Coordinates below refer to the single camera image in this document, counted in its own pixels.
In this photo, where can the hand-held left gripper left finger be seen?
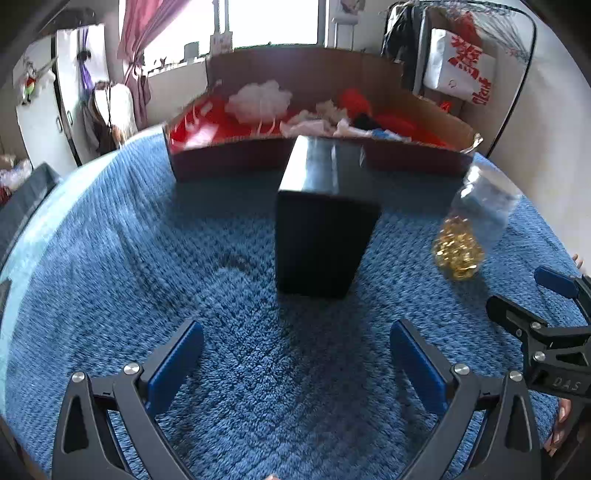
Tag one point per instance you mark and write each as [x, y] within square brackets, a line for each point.
[178, 364]

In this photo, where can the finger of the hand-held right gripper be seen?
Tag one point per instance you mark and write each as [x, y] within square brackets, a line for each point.
[556, 282]
[505, 316]

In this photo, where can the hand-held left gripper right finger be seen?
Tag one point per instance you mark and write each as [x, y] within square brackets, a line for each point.
[418, 364]

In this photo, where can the brown cardboard box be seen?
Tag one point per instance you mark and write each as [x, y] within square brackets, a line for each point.
[277, 157]

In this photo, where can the red knitted item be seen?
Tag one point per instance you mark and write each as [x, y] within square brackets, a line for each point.
[353, 99]

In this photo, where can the white mesh bath pouf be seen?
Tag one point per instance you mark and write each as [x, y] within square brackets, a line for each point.
[258, 104]

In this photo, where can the person's right hand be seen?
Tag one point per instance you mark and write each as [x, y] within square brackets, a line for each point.
[561, 429]

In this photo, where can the blue knitted blanket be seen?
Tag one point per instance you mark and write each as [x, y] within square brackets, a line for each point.
[184, 277]

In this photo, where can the clear jar with gold capsules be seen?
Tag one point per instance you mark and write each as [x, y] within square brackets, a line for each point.
[475, 217]

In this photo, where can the dark rectangular box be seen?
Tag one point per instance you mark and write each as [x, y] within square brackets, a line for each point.
[323, 230]

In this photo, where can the black clothes rack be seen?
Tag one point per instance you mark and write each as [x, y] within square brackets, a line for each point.
[508, 110]

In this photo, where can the dark blue bed board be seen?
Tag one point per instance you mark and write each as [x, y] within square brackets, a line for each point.
[23, 203]

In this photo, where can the clear plastic bag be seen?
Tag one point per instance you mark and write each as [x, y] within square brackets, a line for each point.
[14, 173]

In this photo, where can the chair with white cloth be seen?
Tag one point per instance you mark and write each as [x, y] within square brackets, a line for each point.
[115, 110]

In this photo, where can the small crumpled white tissue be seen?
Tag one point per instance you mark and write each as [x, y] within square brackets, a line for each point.
[330, 110]

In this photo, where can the white wardrobe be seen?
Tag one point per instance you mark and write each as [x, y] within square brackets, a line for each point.
[46, 115]

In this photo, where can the black jacket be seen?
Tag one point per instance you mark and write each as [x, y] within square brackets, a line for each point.
[401, 41]

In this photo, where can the hanging cloth doll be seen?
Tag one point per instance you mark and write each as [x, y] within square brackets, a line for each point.
[30, 87]

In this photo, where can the grey card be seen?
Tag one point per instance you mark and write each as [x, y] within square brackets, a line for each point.
[190, 50]

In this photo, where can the pink curtain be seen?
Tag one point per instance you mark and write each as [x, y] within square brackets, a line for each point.
[138, 46]

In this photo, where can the printed card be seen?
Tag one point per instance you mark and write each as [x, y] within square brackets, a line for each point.
[220, 44]

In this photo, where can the white metal frame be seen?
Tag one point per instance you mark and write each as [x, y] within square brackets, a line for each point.
[344, 32]

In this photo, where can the wall poster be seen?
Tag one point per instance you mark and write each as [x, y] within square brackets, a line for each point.
[353, 5]

